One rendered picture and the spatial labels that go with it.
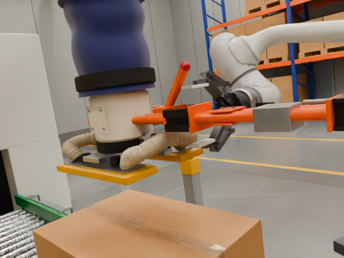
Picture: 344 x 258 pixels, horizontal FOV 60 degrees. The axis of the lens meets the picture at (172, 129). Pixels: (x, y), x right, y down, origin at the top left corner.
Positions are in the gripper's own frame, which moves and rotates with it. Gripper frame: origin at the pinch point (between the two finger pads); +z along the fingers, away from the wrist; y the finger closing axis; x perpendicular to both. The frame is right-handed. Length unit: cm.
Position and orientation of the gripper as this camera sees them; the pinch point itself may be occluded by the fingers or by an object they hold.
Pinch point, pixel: (192, 116)
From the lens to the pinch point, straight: 68.7
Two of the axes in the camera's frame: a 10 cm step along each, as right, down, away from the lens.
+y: 1.4, 9.8, 1.4
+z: -6.7, 1.9, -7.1
